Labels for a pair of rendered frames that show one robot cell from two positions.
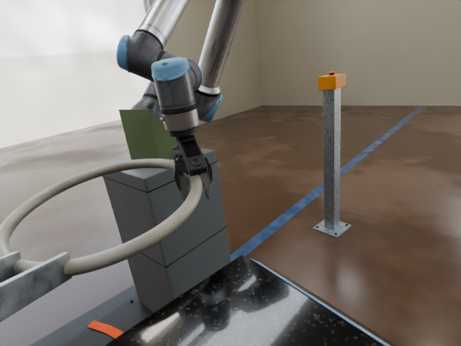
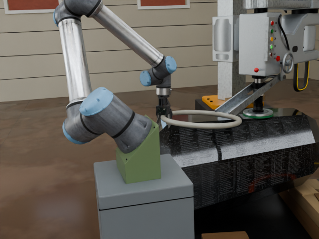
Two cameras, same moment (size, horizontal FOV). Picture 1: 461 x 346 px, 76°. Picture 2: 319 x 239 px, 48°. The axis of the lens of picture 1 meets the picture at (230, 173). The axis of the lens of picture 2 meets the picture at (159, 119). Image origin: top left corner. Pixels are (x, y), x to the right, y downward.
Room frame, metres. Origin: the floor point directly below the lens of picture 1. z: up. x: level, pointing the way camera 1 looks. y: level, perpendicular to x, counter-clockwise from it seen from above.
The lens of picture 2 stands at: (2.62, 1.27, 1.50)
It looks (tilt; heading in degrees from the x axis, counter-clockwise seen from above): 14 degrees down; 213
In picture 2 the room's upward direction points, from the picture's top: 2 degrees counter-clockwise
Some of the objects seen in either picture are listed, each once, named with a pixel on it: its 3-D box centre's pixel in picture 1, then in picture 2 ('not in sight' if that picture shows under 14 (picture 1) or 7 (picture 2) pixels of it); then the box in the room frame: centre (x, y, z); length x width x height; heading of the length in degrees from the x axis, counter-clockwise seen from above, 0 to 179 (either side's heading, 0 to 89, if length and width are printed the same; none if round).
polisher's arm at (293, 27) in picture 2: not in sight; (288, 44); (-0.32, 0.58, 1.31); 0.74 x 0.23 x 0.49; 166
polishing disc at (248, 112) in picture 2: not in sight; (258, 112); (0.06, 0.47, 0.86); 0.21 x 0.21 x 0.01
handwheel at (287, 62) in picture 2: not in sight; (283, 62); (-0.03, 0.62, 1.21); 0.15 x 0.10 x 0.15; 166
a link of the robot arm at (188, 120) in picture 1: (180, 120); (164, 91); (0.77, 0.11, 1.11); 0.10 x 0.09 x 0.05; 107
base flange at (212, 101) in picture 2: not in sight; (231, 100); (-0.66, -0.01, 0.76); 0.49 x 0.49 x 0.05; 39
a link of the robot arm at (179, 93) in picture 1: (174, 85); (163, 77); (0.77, 0.11, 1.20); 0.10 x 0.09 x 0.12; 172
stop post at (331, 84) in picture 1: (331, 158); not in sight; (1.88, -0.69, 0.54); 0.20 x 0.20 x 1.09; 39
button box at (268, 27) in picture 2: not in sight; (269, 39); (0.16, 0.57, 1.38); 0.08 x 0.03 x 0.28; 166
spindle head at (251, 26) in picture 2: not in sight; (265, 45); (-0.02, 0.49, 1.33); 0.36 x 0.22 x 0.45; 166
